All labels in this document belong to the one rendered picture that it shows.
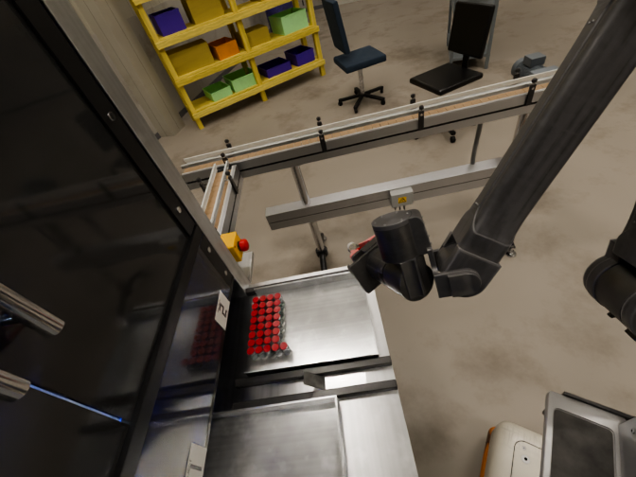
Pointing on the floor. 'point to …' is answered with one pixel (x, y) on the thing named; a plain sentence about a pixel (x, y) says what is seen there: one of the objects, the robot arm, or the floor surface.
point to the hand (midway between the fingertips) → (358, 250)
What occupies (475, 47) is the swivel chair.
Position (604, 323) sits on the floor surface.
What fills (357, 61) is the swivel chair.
